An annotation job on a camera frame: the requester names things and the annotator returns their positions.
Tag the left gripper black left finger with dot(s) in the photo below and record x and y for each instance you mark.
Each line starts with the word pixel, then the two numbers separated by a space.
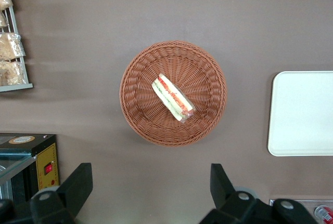
pixel 70 195

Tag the clear acrylic bottle rack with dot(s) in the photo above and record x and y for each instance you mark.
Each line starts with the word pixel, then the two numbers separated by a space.
pixel 323 201

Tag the round brown wicker basket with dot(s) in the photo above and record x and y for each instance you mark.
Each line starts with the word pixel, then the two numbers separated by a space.
pixel 197 65

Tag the cream plastic tray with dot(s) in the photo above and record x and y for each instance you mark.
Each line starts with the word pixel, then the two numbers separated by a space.
pixel 301 112

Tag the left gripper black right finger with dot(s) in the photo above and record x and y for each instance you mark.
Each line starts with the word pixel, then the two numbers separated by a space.
pixel 229 203

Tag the black food warmer yellow panel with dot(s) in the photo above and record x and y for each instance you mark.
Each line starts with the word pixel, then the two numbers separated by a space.
pixel 46 156

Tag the red cola bottle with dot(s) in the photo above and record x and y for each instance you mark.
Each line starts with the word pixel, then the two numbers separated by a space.
pixel 323 213

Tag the triangle sandwich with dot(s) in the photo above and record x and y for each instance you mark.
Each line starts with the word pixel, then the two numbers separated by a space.
pixel 171 96

